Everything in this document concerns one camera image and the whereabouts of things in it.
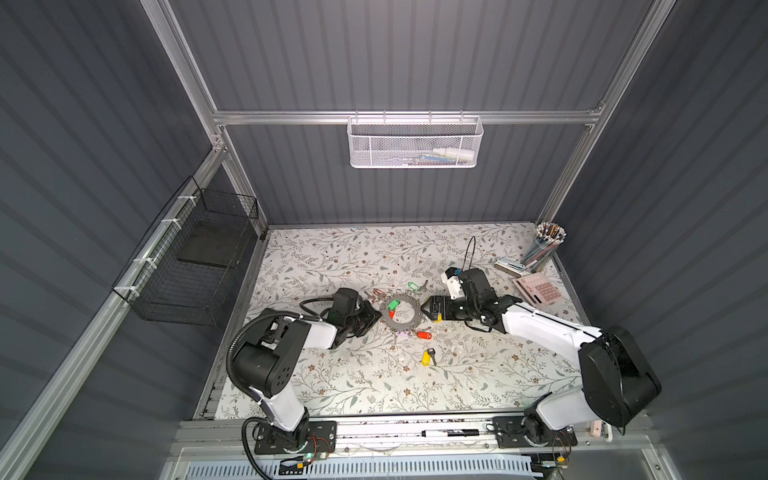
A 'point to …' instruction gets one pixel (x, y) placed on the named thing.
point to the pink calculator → (538, 288)
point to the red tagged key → (424, 335)
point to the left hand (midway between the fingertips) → (384, 312)
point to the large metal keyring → (393, 323)
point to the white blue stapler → (510, 266)
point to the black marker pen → (450, 432)
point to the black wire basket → (179, 273)
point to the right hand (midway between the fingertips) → (436, 309)
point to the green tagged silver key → (416, 287)
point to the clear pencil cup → (548, 237)
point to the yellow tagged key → (427, 355)
